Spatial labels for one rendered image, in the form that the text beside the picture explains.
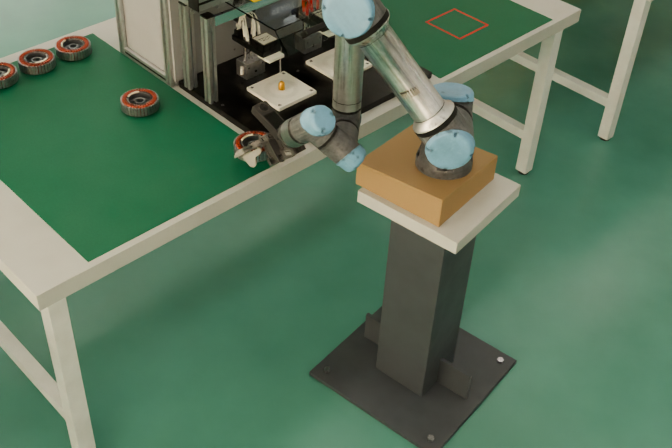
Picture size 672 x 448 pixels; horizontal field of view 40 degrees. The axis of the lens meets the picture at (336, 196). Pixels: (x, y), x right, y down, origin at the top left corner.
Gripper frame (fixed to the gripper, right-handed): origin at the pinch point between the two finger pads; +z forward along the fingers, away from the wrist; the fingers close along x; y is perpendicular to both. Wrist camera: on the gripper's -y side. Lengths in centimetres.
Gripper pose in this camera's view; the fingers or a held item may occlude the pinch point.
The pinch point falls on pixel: (252, 144)
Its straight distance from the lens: 251.3
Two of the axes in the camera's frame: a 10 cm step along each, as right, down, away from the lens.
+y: 4.5, 8.9, 0.9
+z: -5.3, 1.9, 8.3
